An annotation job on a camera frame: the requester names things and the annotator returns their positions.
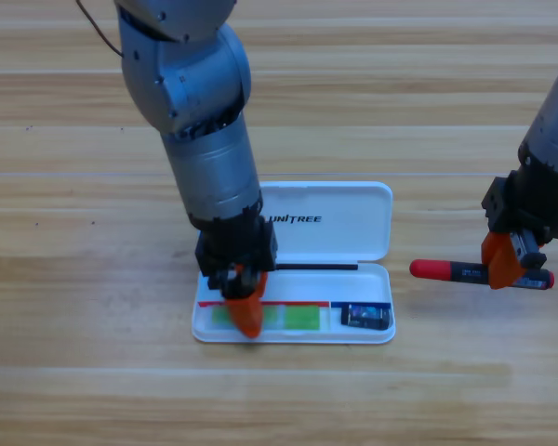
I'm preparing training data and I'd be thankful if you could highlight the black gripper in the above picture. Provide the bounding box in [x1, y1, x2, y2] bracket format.
[193, 211, 279, 339]
[481, 169, 558, 290]

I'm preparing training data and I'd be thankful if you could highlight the red and black marker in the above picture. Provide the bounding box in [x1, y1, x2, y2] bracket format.
[408, 258, 555, 290]

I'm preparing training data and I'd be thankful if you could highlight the white Unitree pencil case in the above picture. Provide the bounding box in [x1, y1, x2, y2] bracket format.
[191, 180, 396, 345]

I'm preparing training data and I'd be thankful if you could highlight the dark blue eraser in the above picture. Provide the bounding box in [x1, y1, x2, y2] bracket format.
[341, 303, 392, 331]

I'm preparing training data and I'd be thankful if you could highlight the brown arm cable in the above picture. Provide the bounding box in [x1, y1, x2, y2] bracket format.
[75, 0, 124, 59]

